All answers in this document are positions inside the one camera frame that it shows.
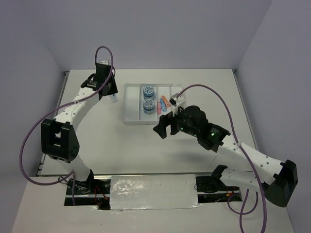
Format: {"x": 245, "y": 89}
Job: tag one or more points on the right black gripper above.
{"x": 167, "y": 119}

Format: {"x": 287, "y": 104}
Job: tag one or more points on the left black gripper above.
{"x": 114, "y": 89}

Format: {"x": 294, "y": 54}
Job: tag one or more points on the orange highlighter cap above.
{"x": 167, "y": 103}

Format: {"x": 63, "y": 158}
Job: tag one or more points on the pink highlighter cap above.
{"x": 159, "y": 108}

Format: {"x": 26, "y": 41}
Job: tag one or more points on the blue highlighter marker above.
{"x": 163, "y": 105}

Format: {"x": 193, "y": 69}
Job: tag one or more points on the small blue bottle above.
{"x": 114, "y": 98}

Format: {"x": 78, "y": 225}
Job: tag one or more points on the blue ink jar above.
{"x": 148, "y": 92}
{"x": 148, "y": 106}

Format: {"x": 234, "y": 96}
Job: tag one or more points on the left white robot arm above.
{"x": 58, "y": 135}

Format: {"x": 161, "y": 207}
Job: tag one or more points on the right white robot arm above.
{"x": 272, "y": 177}

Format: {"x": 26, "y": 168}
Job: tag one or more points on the silver foil panel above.
{"x": 153, "y": 192}

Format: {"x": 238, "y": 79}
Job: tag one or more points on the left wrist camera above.
{"x": 104, "y": 62}

